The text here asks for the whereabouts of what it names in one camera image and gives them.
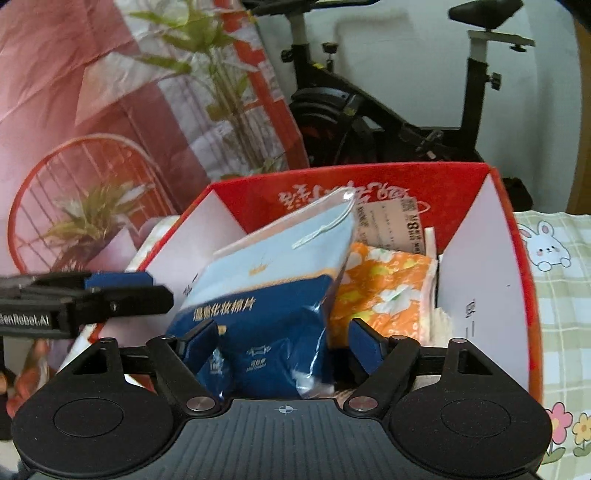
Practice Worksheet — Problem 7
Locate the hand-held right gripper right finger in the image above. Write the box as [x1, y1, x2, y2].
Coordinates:
[344, 318, 502, 417]

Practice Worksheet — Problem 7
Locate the black exercise bike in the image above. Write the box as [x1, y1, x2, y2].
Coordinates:
[240, 0, 537, 169]

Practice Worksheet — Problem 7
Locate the printed room backdrop cloth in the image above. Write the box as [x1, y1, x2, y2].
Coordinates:
[0, 0, 311, 354]

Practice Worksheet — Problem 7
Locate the person's left hand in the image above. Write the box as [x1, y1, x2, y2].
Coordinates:
[0, 339, 52, 416]

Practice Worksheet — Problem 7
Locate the wooden door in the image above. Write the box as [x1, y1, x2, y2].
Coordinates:
[567, 21, 591, 214]

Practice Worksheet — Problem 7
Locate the red cardboard box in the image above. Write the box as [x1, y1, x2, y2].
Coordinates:
[55, 161, 544, 403]

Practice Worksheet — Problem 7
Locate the blue cotton pad packet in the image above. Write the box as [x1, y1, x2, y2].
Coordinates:
[165, 186, 359, 400]

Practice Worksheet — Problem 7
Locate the orange floral packet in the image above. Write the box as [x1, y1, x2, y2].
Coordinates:
[329, 242, 439, 348]

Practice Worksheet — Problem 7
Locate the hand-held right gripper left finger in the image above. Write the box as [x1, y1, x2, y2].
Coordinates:
[55, 320, 221, 417]

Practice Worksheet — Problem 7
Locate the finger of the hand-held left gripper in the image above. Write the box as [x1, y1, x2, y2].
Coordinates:
[69, 285, 175, 325]
[0, 271, 155, 296]

